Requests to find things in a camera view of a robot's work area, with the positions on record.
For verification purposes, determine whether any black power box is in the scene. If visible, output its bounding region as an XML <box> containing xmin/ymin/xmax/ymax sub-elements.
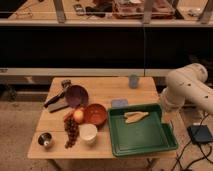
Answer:
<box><xmin>187</xmin><ymin>125</ymin><xmax>213</xmax><ymax>144</ymax></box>

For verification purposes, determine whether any black cable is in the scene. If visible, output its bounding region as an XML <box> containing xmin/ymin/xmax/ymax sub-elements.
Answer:
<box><xmin>170</xmin><ymin>113</ymin><xmax>213</xmax><ymax>171</ymax></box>

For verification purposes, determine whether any small metal cup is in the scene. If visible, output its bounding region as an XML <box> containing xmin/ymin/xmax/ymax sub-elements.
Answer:
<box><xmin>38</xmin><ymin>132</ymin><xmax>53</xmax><ymax>148</ymax></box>

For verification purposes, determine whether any yellow banana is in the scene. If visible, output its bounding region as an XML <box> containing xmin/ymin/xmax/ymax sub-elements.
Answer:
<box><xmin>124</xmin><ymin>111</ymin><xmax>149</xmax><ymax>124</ymax></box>

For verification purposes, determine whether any red tray on shelf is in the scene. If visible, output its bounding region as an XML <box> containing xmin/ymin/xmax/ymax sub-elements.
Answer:
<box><xmin>112</xmin><ymin>0</ymin><xmax>175</xmax><ymax>18</ymax></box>

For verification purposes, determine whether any blue plastic cup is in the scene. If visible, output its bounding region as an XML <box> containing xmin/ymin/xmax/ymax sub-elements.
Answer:
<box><xmin>129</xmin><ymin>75</ymin><xmax>139</xmax><ymax>89</ymax></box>

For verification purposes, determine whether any orange bowl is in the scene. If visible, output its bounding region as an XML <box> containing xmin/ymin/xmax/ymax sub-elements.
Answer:
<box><xmin>84</xmin><ymin>104</ymin><xmax>107</xmax><ymax>126</ymax></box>

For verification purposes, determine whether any white cup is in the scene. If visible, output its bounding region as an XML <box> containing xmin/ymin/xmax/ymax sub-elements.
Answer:
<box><xmin>79</xmin><ymin>124</ymin><xmax>98</xmax><ymax>144</ymax></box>

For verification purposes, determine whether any blue sponge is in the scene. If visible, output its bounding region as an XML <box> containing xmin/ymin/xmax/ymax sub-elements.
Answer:
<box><xmin>111</xmin><ymin>99</ymin><xmax>128</xmax><ymax>107</ymax></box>

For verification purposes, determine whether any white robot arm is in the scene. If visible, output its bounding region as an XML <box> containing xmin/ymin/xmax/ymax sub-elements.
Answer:
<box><xmin>160</xmin><ymin>63</ymin><xmax>213</xmax><ymax>116</ymax></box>

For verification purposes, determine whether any bunch of dark grapes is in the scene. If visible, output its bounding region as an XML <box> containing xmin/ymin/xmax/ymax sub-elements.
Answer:
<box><xmin>64</xmin><ymin>117</ymin><xmax>79</xmax><ymax>148</ymax></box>

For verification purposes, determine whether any wooden table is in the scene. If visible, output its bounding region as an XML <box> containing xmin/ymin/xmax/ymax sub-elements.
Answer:
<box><xmin>27</xmin><ymin>76</ymin><xmax>188</xmax><ymax>171</ymax></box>

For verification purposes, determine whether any black handled brush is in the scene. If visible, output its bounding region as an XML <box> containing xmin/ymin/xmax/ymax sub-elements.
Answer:
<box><xmin>43</xmin><ymin>80</ymin><xmax>71</xmax><ymax>108</ymax></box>

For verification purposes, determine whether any yellow red apple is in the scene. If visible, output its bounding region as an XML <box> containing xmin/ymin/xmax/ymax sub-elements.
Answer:
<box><xmin>73</xmin><ymin>109</ymin><xmax>84</xmax><ymax>123</ymax></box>

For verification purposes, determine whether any green plastic tray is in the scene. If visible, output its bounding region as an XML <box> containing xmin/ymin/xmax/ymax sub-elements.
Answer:
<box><xmin>108</xmin><ymin>104</ymin><xmax>178</xmax><ymax>157</ymax></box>

